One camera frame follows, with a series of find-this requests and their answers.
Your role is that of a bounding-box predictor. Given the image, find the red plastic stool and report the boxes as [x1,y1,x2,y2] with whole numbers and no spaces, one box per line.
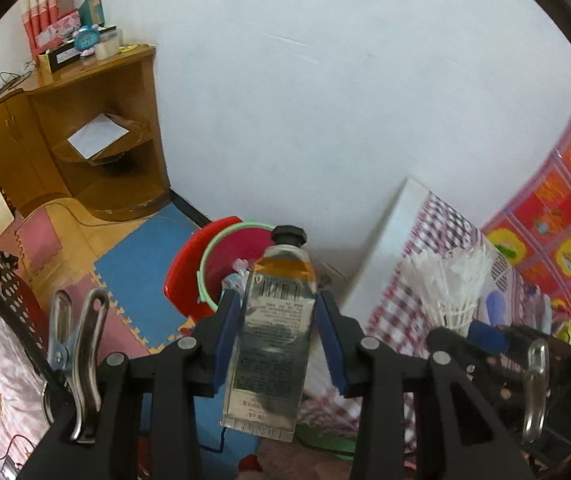
[164,216,244,320]

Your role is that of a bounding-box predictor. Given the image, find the wooden corner cabinet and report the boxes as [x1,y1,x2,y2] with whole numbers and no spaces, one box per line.
[0,44,172,241]

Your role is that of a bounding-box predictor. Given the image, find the blue foam floor mat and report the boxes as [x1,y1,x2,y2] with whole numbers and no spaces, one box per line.
[93,205,261,461]

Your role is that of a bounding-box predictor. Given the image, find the white paper sheet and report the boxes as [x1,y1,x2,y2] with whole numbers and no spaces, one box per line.
[67,113,130,159]

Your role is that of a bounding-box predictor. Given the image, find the metal spring clamp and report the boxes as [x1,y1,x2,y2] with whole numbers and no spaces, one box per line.
[46,287,111,445]

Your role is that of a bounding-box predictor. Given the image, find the blue alarm clock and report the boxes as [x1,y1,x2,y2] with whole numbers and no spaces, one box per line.
[73,25,101,61]

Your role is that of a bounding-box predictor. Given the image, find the white shuttlecock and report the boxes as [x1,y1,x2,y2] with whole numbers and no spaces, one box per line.
[399,247,496,338]

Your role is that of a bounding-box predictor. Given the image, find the clear tape roll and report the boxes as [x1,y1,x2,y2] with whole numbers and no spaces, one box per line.
[94,37,122,59]

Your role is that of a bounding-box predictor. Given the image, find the silver tube with black cap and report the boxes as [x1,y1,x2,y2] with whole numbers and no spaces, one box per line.
[220,225,319,443]

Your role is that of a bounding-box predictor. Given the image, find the black and yellow box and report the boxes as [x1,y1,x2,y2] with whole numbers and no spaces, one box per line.
[38,25,119,75]

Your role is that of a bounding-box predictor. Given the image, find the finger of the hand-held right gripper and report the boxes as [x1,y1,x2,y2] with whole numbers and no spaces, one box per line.
[426,327,506,396]
[468,321,513,356]

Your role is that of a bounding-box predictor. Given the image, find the red and white tall boxes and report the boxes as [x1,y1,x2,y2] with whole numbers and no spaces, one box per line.
[20,0,66,53]

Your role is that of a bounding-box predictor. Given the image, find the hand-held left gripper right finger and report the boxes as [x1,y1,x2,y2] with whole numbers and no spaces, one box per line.
[315,290,536,480]

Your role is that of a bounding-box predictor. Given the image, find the teal carton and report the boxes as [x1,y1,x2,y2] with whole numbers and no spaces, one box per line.
[78,0,106,28]

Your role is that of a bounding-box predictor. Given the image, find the dark polka dot cloth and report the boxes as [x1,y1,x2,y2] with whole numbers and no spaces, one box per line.
[0,250,49,351]

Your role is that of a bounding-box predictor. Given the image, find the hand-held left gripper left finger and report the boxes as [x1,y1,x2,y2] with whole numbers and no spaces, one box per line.
[16,290,244,480]

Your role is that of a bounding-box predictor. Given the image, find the black cable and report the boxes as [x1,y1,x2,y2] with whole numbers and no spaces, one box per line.
[0,262,74,411]

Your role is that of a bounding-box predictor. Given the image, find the green plastic basin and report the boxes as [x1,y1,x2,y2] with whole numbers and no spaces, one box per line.
[295,425,356,461]

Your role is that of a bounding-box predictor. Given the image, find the red floral printed cloth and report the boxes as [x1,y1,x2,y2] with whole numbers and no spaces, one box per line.
[480,82,571,306]

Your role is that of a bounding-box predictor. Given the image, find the red bucket with green rim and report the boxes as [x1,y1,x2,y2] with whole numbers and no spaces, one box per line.
[198,221,286,318]

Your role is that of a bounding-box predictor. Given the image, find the pink patterned box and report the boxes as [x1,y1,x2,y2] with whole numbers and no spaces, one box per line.
[36,10,84,51]

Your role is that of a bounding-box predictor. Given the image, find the person's pink fleece pants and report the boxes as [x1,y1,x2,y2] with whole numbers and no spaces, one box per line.
[238,440,356,480]

